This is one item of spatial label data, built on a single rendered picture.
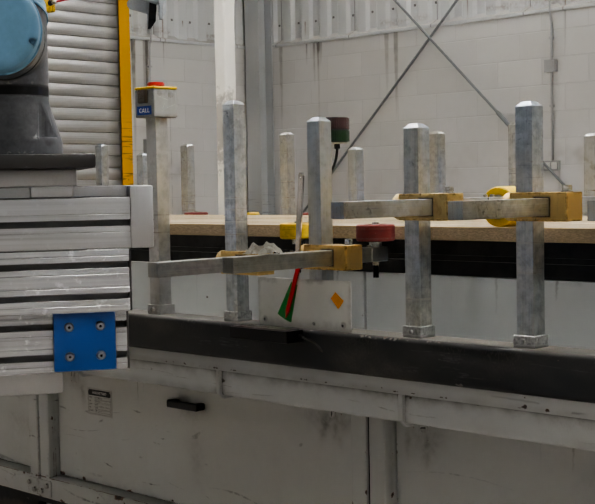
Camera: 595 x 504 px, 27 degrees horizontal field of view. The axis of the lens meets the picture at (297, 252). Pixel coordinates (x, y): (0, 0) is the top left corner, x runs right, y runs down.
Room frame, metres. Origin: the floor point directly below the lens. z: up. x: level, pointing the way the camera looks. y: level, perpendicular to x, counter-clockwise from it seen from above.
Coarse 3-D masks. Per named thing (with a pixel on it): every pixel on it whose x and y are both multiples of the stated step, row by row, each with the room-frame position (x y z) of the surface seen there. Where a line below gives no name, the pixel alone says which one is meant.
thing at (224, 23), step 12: (216, 0) 4.14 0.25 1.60; (228, 0) 4.13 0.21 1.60; (216, 12) 4.14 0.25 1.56; (228, 12) 4.13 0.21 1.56; (216, 24) 4.14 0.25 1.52; (228, 24) 4.13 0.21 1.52; (216, 36) 4.14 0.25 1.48; (228, 36) 4.13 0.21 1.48; (216, 48) 4.15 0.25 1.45; (228, 48) 4.13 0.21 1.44; (216, 60) 4.15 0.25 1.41; (228, 60) 4.13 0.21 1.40; (216, 72) 4.15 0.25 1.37; (228, 72) 4.13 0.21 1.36; (216, 84) 4.15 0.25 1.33; (228, 84) 4.13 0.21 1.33; (216, 96) 4.15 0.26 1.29; (228, 96) 4.13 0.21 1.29; (216, 108) 4.15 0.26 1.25
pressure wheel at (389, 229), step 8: (360, 224) 2.59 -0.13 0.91; (368, 224) 2.61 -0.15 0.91; (376, 224) 2.58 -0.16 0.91; (384, 224) 2.56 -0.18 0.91; (392, 224) 2.57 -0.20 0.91; (360, 232) 2.57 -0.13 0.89; (368, 232) 2.55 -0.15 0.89; (376, 232) 2.55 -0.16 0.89; (384, 232) 2.55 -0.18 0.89; (392, 232) 2.57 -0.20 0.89; (360, 240) 2.57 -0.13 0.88; (368, 240) 2.55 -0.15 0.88; (376, 240) 2.55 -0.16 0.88; (384, 240) 2.55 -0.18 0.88; (392, 240) 2.57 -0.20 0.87; (376, 272) 2.58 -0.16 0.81
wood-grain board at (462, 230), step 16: (176, 224) 3.14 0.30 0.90; (192, 224) 3.09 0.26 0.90; (208, 224) 3.05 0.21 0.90; (224, 224) 3.01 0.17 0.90; (256, 224) 2.94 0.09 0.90; (272, 224) 2.92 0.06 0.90; (336, 224) 2.83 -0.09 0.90; (352, 224) 2.81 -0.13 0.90; (400, 224) 2.74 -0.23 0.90; (432, 224) 2.70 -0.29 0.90; (448, 224) 2.68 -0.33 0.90; (464, 224) 2.66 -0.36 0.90; (480, 224) 2.65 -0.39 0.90; (544, 224) 2.57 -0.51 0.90; (560, 224) 2.55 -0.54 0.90; (576, 224) 2.54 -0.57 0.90; (592, 224) 2.52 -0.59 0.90; (448, 240) 2.54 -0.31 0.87; (464, 240) 2.51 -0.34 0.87; (480, 240) 2.49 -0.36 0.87; (496, 240) 2.46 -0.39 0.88; (512, 240) 2.43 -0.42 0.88; (544, 240) 2.38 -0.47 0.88; (560, 240) 2.36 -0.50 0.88; (576, 240) 2.33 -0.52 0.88; (592, 240) 2.31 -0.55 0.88
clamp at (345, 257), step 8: (304, 248) 2.53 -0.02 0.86; (312, 248) 2.51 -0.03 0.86; (320, 248) 2.50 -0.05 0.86; (328, 248) 2.48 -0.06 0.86; (336, 248) 2.47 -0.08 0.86; (344, 248) 2.45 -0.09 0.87; (352, 248) 2.46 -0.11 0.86; (360, 248) 2.48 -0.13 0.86; (336, 256) 2.47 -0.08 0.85; (344, 256) 2.45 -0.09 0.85; (352, 256) 2.46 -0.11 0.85; (360, 256) 2.48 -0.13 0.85; (336, 264) 2.47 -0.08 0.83; (344, 264) 2.45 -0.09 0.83; (352, 264) 2.46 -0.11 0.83; (360, 264) 2.48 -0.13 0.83
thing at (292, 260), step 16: (240, 256) 2.32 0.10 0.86; (256, 256) 2.32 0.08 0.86; (272, 256) 2.35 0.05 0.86; (288, 256) 2.39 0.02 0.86; (304, 256) 2.42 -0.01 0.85; (320, 256) 2.45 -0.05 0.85; (368, 256) 2.55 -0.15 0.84; (384, 256) 2.58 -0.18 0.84; (224, 272) 2.30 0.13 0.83; (240, 272) 2.30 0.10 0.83
